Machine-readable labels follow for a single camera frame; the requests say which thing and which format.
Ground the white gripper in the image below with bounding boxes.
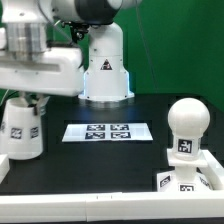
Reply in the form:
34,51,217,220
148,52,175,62
0,48,84,116

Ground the white lamp shade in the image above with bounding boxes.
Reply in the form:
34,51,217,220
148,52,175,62
0,98,43,160

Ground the white lamp bulb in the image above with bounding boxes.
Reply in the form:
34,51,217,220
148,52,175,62
168,98,210,161

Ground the white lamp base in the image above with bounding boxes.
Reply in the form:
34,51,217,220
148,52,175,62
157,149,212,192

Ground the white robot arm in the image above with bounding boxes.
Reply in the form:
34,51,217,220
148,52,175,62
0,0,142,103

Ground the white marker sheet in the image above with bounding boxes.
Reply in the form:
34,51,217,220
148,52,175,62
62,123,153,142

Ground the white left wall block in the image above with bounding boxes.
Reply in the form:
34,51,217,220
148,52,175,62
0,154,10,184

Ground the white front wall rail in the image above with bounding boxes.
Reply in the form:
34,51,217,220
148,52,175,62
0,191,224,223

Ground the white wall rail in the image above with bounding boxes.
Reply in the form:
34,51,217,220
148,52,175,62
200,150,224,190
0,191,224,223

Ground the white right wall rail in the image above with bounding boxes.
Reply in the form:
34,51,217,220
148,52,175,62
200,150,224,190

